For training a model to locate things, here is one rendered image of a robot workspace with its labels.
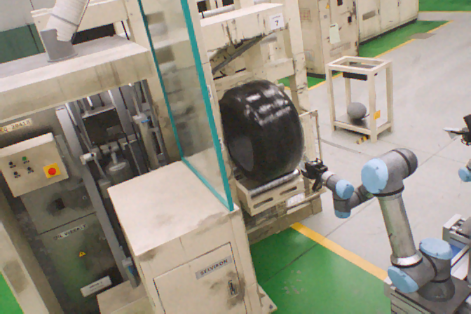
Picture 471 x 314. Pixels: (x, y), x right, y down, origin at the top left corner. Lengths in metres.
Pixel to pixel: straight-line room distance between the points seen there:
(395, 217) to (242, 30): 1.31
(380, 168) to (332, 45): 5.25
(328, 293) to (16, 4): 9.45
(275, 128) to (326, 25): 4.61
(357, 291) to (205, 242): 1.58
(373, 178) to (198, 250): 0.68
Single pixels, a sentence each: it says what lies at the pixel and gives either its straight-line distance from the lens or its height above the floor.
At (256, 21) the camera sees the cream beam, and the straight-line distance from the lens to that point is 2.38.
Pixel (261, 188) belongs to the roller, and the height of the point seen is 0.91.
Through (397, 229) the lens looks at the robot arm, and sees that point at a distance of 1.64.
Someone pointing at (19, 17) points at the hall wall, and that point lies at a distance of 10.84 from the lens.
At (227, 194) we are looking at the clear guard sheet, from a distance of 1.46.
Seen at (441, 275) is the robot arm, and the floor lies 0.84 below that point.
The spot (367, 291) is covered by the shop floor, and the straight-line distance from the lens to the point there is 2.92.
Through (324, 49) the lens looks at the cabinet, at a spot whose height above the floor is 0.47.
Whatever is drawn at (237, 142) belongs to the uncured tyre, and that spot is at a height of 1.03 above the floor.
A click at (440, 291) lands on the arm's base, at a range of 1.90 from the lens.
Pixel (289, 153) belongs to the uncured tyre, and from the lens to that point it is 2.13.
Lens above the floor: 2.13
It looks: 25 degrees down
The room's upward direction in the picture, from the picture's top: 12 degrees counter-clockwise
